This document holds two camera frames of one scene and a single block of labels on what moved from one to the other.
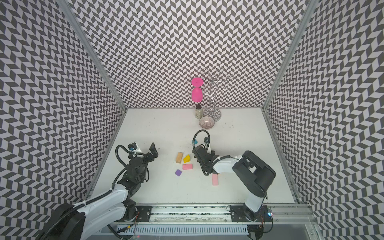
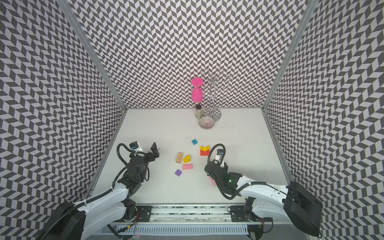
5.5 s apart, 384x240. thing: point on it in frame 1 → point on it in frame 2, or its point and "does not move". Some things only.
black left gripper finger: (153, 150) does not move
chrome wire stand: (216, 79) does not move
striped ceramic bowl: (206, 122) does not move
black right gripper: (199, 153) → (210, 169)
